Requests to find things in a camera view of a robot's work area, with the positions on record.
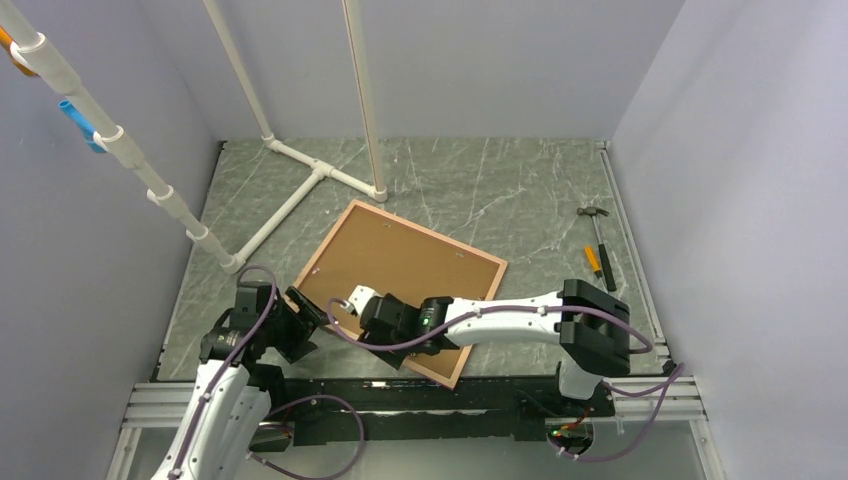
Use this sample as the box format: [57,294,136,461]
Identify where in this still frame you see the orange pipe peg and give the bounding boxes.
[0,28,39,78]

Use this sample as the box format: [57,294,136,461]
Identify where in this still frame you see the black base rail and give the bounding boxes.
[249,375,615,446]

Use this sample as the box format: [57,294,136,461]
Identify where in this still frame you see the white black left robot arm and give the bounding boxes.
[153,281,328,479]

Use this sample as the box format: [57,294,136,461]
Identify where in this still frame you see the white pvc pipe stand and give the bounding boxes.
[1,1,388,274]

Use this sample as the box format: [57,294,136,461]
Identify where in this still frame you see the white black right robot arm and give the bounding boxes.
[348,279,633,415]

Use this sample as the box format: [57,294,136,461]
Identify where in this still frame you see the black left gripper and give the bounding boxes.
[260,287,335,364]

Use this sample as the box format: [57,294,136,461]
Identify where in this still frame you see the aluminium side rail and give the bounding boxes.
[595,140,726,479]

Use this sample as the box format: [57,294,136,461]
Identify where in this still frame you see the black handled claw hammer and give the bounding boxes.
[577,206,617,292]

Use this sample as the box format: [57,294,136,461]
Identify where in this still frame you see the blue pipe peg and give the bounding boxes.
[58,100,106,154]

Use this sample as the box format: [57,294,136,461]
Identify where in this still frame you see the pink wooden picture frame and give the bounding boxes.
[286,200,508,389]

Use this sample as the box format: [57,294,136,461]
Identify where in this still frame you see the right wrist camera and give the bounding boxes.
[343,285,380,317]

